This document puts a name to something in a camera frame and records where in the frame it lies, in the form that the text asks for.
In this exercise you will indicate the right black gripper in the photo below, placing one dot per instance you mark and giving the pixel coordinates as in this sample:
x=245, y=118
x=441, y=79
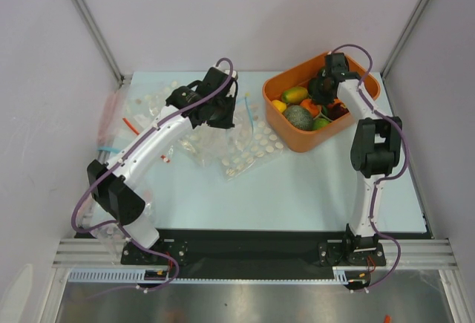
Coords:
x=324, y=87

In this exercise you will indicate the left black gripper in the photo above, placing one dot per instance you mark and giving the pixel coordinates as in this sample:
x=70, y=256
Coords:
x=227, y=122

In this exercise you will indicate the orange tangerine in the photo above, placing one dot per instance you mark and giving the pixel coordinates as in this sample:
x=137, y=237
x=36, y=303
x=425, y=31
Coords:
x=309, y=105

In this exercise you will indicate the yellow green mango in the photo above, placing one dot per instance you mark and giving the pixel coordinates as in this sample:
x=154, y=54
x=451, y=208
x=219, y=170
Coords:
x=294, y=95

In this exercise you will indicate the netted green melon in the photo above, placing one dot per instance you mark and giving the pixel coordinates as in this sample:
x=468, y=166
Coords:
x=299, y=117

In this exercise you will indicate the clear blue-zipper zip bag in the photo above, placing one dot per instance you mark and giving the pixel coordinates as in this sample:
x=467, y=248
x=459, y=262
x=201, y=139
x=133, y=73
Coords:
x=252, y=143

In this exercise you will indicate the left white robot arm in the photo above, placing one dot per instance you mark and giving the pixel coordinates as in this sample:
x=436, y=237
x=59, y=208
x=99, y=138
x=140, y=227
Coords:
x=114, y=183

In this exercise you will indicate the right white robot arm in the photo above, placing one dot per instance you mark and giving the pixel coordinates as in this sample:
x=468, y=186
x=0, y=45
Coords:
x=374, y=154

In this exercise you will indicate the clear dotted zip bag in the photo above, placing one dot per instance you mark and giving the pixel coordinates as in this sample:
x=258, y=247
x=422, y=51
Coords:
x=203, y=145

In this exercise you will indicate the red-zipper zip bag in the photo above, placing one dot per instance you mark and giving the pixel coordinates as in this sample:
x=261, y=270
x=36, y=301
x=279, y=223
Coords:
x=127, y=112

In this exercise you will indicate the pink-dotted clear bag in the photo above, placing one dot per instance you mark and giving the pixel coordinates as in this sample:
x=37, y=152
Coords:
x=149, y=210

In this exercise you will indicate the dark red apple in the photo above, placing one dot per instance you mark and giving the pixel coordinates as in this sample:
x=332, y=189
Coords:
x=337, y=111

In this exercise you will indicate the orange plastic basket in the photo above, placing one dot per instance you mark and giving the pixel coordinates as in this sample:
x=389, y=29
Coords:
x=308, y=133

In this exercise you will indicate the light green guava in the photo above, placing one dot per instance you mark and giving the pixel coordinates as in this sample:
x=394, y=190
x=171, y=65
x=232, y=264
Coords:
x=320, y=123

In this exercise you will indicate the yellow bell pepper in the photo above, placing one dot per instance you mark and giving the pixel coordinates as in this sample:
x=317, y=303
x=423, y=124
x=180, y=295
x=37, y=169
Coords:
x=280, y=106

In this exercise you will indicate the right aluminium frame post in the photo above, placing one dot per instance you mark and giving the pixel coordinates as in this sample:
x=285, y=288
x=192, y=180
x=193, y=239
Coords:
x=409, y=27

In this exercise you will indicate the aluminium frame post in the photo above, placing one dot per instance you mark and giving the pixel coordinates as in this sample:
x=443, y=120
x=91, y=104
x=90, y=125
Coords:
x=92, y=27
x=409, y=27

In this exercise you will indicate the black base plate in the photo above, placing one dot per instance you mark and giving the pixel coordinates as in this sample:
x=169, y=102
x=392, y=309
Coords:
x=217, y=254

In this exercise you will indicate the left aluminium frame post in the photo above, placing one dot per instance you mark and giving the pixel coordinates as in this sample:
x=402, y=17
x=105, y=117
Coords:
x=92, y=27

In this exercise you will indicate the white slotted cable duct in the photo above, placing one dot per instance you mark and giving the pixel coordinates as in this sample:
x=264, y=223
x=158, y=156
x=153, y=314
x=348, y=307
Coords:
x=156, y=276

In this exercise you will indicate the front aluminium rail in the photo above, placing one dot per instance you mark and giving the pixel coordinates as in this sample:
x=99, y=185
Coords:
x=87, y=253

